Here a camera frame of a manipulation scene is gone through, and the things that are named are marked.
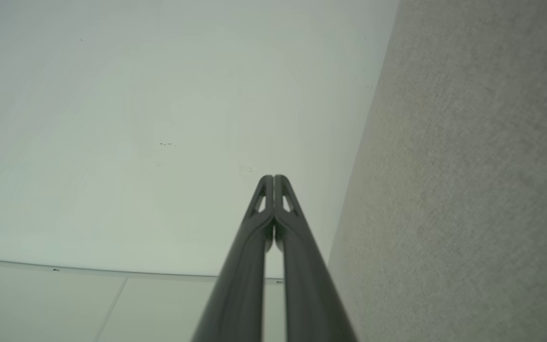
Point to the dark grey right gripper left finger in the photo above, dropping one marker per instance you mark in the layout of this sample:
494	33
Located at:
240	285

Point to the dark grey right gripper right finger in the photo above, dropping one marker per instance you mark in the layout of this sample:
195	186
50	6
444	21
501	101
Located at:
309	285

